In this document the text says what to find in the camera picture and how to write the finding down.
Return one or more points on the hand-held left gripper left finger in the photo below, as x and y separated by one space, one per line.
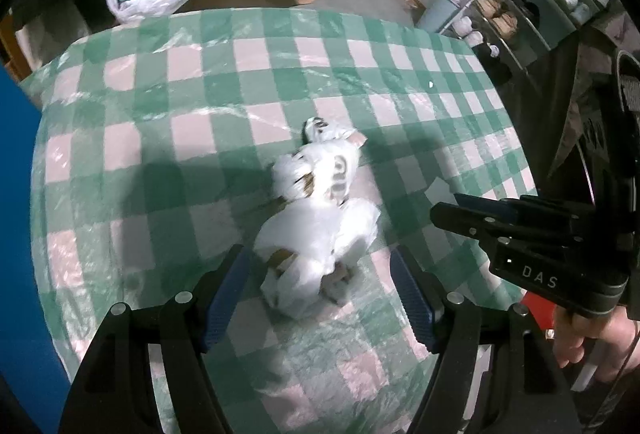
225 299

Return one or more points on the cardboard box with blue outside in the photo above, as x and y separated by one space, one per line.
25 214

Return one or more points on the shoe rack with shoes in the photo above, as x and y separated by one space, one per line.
525 13

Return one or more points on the red object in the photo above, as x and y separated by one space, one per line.
540 311

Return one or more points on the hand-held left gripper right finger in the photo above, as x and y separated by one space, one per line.
412 299

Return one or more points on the person's right hand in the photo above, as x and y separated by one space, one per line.
600 344

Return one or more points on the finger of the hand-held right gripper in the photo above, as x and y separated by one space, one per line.
492 209
460 221

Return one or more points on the green white checked tablecloth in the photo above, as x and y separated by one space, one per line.
150 163

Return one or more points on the dark patterned cloth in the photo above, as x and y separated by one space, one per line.
585 103

